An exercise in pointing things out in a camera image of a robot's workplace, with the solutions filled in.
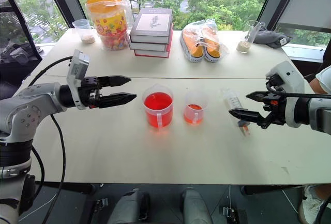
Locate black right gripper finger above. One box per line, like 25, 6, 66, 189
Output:
228, 108, 267, 127
245, 91, 270, 103

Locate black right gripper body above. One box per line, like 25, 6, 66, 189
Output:
260, 74, 288, 129

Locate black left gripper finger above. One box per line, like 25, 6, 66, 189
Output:
99, 92, 138, 109
97, 74, 132, 88

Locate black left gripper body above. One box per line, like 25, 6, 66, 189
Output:
81, 76, 104, 110

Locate clear plastic syringe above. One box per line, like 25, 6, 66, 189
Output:
221, 87, 251, 137

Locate large beaker red liquid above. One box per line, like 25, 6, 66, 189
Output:
142, 84, 174, 132

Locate small beaker orange liquid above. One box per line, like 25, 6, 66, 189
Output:
184, 91, 209, 126

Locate measuring cup with grains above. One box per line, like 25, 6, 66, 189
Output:
72, 19, 97, 44

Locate tall glass with grains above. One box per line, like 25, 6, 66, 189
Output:
235, 20, 262, 54

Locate colourful bucket with orange lid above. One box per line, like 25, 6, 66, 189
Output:
85, 0, 129, 51

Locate person's white shirt sleeve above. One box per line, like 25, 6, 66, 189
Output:
315, 64, 331, 95

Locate grey folded cloth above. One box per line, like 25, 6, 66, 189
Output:
252, 21, 292, 49

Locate grey cover hardback book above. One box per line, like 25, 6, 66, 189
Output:
129, 8, 174, 44

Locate yellow canvas shoe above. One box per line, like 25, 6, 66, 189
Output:
180, 28, 205, 63
202, 28, 222, 63

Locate grey bag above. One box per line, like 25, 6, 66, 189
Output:
0, 41, 36, 66

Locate bagged orange shoes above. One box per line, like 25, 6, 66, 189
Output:
179, 19, 230, 64

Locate white sneaker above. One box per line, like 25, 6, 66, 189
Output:
298, 185, 331, 224

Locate black clamp under table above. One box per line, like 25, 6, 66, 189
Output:
93, 197, 110, 214
219, 205, 248, 224

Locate grey rounded shape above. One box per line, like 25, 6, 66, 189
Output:
107, 188, 151, 224
182, 187, 214, 224

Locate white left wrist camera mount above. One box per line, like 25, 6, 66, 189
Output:
66, 49, 91, 111

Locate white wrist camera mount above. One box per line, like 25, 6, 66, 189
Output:
66, 49, 91, 111
265, 61, 306, 128

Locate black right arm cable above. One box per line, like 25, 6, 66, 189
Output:
265, 82, 331, 99

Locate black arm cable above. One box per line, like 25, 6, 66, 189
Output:
265, 82, 331, 99
18, 56, 74, 224

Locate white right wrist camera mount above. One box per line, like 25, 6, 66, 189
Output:
265, 61, 306, 128

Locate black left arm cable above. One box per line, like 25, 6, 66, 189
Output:
18, 56, 74, 224

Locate black table frame bar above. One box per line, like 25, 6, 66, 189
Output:
241, 184, 311, 197

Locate black metal frame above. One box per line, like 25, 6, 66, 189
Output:
0, 0, 43, 63

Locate thin black cable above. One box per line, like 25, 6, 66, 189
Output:
30, 145, 46, 202

